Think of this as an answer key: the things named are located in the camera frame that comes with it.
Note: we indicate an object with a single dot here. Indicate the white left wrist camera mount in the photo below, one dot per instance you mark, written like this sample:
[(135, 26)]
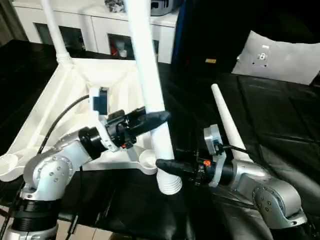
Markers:
[(98, 100)]

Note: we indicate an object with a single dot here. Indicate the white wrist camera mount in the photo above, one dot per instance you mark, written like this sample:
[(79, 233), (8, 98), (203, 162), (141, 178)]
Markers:
[(212, 137), (98, 100)]

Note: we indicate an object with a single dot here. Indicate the white glass-door cabinet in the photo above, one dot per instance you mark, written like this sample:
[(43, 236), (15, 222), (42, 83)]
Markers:
[(95, 25)]

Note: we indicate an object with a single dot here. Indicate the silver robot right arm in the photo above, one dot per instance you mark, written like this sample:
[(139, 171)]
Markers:
[(270, 190)]

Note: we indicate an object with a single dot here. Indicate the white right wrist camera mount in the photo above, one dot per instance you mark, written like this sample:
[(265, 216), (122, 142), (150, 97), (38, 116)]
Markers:
[(212, 137)]

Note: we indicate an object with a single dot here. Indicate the small white cup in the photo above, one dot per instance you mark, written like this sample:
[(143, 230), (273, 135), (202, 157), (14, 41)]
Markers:
[(123, 53)]

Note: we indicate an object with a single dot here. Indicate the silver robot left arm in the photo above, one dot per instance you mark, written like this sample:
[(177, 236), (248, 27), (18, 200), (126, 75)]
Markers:
[(52, 165)]

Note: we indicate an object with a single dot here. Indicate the white plastic table leg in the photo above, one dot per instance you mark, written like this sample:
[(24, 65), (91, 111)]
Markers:
[(56, 32), (225, 112), (147, 62)]

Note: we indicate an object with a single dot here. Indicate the white plastic table top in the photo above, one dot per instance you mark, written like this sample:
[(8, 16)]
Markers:
[(62, 82)]

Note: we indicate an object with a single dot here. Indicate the red figurine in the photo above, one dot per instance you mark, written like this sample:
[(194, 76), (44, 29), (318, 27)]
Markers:
[(114, 48)]

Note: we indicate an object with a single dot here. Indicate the grey padded backrest cushion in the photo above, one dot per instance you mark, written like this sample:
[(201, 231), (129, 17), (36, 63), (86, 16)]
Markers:
[(280, 60)]

